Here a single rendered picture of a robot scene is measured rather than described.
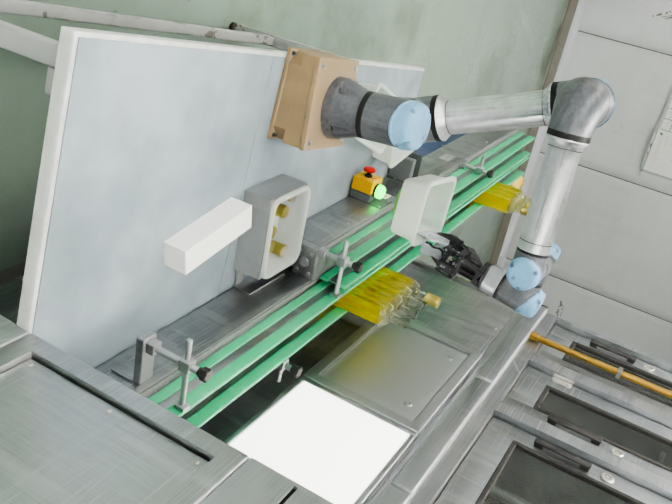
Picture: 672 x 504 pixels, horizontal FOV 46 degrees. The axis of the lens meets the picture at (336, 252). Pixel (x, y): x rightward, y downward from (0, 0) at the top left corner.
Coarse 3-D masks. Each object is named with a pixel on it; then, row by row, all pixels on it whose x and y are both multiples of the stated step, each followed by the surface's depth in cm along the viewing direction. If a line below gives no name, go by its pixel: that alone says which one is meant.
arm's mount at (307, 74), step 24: (288, 48) 184; (288, 72) 186; (312, 72) 183; (336, 72) 190; (288, 96) 187; (312, 96) 183; (288, 120) 188; (312, 120) 186; (288, 144) 189; (312, 144) 190; (336, 144) 203
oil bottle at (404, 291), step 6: (372, 276) 229; (378, 276) 230; (384, 276) 230; (372, 282) 227; (378, 282) 227; (384, 282) 227; (390, 282) 228; (396, 282) 228; (390, 288) 225; (396, 288) 225; (402, 288) 226; (408, 288) 227; (402, 294) 224; (408, 294) 225; (408, 300) 225
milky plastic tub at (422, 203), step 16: (432, 176) 210; (400, 192) 201; (416, 192) 197; (432, 192) 215; (448, 192) 214; (400, 208) 200; (416, 208) 197; (432, 208) 216; (448, 208) 215; (400, 224) 200; (416, 224) 197; (432, 224) 217; (416, 240) 202
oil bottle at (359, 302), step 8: (344, 296) 219; (352, 296) 218; (360, 296) 218; (368, 296) 219; (376, 296) 220; (336, 304) 222; (344, 304) 220; (352, 304) 219; (360, 304) 218; (368, 304) 216; (376, 304) 216; (384, 304) 217; (352, 312) 220; (360, 312) 218; (368, 312) 217; (376, 312) 216; (384, 312) 215; (392, 312) 216; (368, 320) 218; (376, 320) 217; (384, 320) 216
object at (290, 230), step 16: (304, 192) 202; (272, 208) 189; (304, 208) 204; (272, 224) 190; (288, 224) 207; (304, 224) 206; (288, 240) 209; (272, 256) 207; (288, 256) 210; (272, 272) 201
